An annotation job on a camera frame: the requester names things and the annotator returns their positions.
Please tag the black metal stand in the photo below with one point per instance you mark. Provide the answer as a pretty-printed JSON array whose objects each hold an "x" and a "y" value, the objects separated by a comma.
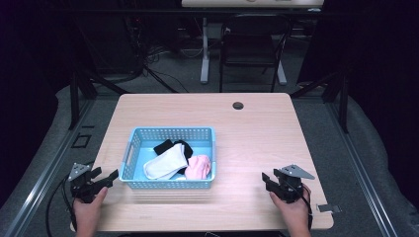
[
  {"x": 332, "y": 95},
  {"x": 82, "y": 92}
]

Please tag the metal bracket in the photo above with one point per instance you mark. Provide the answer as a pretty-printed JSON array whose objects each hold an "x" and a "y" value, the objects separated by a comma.
[{"x": 328, "y": 208}]

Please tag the pink sock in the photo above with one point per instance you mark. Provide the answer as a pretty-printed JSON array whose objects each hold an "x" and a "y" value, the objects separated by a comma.
[{"x": 198, "y": 167}]

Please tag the person's right hand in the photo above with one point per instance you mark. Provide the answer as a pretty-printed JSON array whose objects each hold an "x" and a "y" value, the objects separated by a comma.
[{"x": 293, "y": 214}]

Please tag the black sock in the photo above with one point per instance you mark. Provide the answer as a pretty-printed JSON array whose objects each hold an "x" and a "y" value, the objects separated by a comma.
[{"x": 171, "y": 146}]

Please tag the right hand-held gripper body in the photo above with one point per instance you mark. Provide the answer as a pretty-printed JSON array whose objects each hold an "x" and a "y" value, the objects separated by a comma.
[{"x": 290, "y": 184}]

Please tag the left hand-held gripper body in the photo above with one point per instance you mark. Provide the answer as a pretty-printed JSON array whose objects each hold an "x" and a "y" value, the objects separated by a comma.
[{"x": 83, "y": 187}]

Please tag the black folding chair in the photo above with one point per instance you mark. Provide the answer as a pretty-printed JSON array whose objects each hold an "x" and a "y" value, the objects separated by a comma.
[{"x": 253, "y": 46}]

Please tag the white sock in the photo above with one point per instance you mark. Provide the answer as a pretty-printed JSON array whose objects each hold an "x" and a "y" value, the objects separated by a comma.
[{"x": 164, "y": 164}]

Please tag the person's left hand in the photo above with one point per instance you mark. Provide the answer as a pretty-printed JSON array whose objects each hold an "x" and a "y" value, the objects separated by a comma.
[{"x": 88, "y": 210}]

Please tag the blue plastic basket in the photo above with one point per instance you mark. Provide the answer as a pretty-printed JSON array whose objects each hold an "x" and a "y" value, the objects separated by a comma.
[{"x": 168, "y": 158}]

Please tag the white desk with legs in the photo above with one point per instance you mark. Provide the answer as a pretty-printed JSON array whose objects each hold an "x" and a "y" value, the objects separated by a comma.
[{"x": 243, "y": 19}]

